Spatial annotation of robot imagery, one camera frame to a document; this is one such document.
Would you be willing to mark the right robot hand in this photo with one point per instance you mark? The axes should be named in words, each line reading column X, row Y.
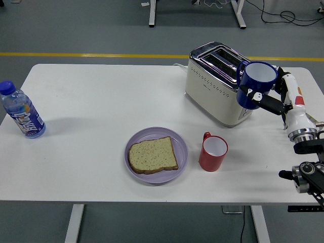
column 297, row 116

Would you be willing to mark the blue enamel cup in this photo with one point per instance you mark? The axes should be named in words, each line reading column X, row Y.
column 260, row 73

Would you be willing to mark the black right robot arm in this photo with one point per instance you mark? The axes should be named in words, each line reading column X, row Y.
column 308, row 148

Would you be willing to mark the red enamel cup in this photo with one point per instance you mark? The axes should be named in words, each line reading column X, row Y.
column 210, row 162

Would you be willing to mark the slice of bread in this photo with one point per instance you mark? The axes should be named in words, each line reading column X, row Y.
column 152, row 154

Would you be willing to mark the metal toast rack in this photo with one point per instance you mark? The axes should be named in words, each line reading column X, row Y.
column 311, row 117

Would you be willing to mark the cream and chrome toaster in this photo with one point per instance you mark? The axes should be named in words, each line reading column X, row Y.
column 215, row 101

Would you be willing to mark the black bar under table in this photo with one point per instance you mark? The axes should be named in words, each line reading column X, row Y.
column 301, row 209

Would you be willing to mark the caster wheel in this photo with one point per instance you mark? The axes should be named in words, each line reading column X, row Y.
column 321, row 9

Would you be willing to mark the grey box under table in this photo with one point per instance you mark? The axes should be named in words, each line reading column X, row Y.
column 231, row 209

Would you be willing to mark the white background table leg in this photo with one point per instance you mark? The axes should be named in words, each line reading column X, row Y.
column 152, row 12
column 238, row 12

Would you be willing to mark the purple plate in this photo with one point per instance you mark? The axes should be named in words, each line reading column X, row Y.
column 152, row 178

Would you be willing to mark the white paper scrap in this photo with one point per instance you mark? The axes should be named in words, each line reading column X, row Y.
column 145, row 4

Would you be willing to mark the yellow floor tape line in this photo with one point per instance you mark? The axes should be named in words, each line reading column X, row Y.
column 76, row 54

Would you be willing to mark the blue-capped drink bottle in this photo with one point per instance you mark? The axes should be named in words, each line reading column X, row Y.
column 25, row 119

